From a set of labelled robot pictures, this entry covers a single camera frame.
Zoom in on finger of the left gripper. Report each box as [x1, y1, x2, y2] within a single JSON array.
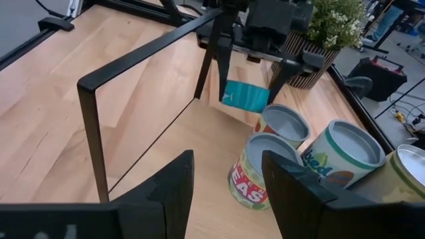
[[217, 36, 235, 102], [267, 59, 305, 104]]

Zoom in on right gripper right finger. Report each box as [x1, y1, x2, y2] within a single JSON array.
[[262, 151, 425, 239]]

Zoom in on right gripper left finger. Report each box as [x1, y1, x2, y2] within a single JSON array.
[[0, 149, 195, 239]]

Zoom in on teal tuna can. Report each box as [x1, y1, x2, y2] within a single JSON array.
[[221, 79, 270, 114]]

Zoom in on short can tomato label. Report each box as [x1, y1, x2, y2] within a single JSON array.
[[254, 103, 311, 149]]

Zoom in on mixed vegetables can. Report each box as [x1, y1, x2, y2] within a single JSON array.
[[300, 119, 386, 189]]

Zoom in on green peas can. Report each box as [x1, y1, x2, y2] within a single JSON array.
[[228, 132, 303, 210]]

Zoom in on tall can peaches label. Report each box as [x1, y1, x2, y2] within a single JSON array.
[[348, 144, 425, 204]]

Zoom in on black-framed wooden shelf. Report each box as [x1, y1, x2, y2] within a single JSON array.
[[76, 6, 366, 239]]

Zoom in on potted plant striped pot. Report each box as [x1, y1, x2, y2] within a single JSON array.
[[270, 0, 369, 90]]

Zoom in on black equipment case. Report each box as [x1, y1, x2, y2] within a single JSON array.
[[347, 55, 408, 102]]

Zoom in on person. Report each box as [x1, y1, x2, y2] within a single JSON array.
[[361, 0, 406, 44]]

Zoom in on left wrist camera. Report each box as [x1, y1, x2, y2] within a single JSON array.
[[244, 0, 315, 44]]

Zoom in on floor cable yellow plug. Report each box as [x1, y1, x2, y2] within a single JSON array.
[[388, 108, 425, 140]]

